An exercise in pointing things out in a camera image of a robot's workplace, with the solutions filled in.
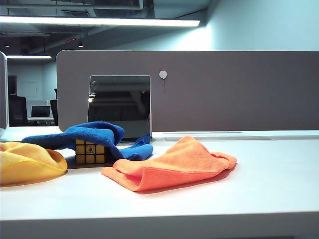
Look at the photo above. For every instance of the blue microfiber rag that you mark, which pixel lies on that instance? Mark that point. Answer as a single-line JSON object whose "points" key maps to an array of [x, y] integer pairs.
{"points": [[87, 134]]}

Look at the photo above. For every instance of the orange microfiber rag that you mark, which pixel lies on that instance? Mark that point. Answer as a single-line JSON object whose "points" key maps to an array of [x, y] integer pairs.
{"points": [[174, 164]]}

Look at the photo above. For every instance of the Rubik's cube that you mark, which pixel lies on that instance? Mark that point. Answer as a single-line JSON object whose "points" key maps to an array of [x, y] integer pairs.
{"points": [[89, 154]]}

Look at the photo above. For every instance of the yellow microfiber rag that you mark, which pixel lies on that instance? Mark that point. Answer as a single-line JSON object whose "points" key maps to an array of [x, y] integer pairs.
{"points": [[25, 164]]}

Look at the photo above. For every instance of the silver standing mirror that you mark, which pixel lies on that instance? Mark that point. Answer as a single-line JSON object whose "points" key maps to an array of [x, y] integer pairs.
{"points": [[119, 99]]}

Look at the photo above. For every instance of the white adhesive hook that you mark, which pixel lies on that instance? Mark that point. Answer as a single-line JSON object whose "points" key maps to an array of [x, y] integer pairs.
{"points": [[163, 74]]}

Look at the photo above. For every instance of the black office chair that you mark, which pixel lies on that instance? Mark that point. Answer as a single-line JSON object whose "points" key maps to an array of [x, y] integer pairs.
{"points": [[17, 112], [53, 112]]}

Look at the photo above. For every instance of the long ceiling light strip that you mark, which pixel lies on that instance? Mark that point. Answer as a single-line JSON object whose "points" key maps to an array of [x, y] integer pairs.
{"points": [[99, 21]]}

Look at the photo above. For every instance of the black background laptop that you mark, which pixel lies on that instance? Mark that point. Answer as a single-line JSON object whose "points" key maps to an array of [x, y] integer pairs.
{"points": [[41, 111]]}

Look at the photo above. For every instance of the short ceiling light strip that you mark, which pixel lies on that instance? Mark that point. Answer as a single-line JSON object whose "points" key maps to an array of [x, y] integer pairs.
{"points": [[30, 56]]}

